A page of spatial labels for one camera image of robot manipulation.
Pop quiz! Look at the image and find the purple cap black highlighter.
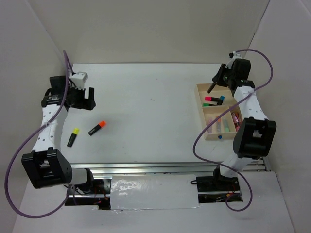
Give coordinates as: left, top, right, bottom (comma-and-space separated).
207, 83, 216, 93

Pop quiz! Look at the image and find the pink cap black highlighter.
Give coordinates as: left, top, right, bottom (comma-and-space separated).
205, 96, 220, 102

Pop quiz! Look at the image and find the blue cap black highlighter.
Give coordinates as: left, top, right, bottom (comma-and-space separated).
217, 96, 225, 105

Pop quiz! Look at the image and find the green cap black highlighter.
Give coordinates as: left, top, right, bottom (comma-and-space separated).
202, 103, 217, 107

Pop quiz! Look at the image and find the orange cap black highlighter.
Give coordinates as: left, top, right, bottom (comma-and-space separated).
88, 121, 106, 136

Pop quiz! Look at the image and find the yellow cap black highlighter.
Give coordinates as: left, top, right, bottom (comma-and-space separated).
67, 128, 80, 148

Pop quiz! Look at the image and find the pastel orange cap highlighter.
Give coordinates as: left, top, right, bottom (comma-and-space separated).
216, 116, 222, 133

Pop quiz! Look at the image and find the pastel green highlighter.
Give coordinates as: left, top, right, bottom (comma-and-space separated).
223, 118, 230, 133

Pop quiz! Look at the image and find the pastel lilac highlighter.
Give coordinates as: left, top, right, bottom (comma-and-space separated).
207, 117, 213, 134

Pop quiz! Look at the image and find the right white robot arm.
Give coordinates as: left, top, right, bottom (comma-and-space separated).
208, 56, 276, 190

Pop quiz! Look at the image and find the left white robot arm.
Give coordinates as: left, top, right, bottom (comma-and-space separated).
21, 72, 96, 194

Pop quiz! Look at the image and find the wooden compartment tray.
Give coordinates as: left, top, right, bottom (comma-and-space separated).
195, 83, 242, 141

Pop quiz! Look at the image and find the white front cover plate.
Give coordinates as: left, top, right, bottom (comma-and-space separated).
110, 175, 199, 210

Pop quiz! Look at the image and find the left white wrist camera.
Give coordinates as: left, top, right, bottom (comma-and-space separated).
69, 72, 88, 89

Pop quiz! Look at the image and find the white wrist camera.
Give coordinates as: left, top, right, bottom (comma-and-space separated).
69, 72, 88, 89
225, 51, 242, 69

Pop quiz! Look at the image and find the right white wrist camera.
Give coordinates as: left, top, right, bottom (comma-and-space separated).
225, 51, 242, 69

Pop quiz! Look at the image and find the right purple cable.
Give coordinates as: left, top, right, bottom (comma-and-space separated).
192, 49, 274, 211

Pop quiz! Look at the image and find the purple cable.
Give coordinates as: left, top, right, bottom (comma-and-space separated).
192, 49, 274, 211
4, 50, 77, 218

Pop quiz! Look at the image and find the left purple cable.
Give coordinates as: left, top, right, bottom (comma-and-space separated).
4, 50, 77, 218

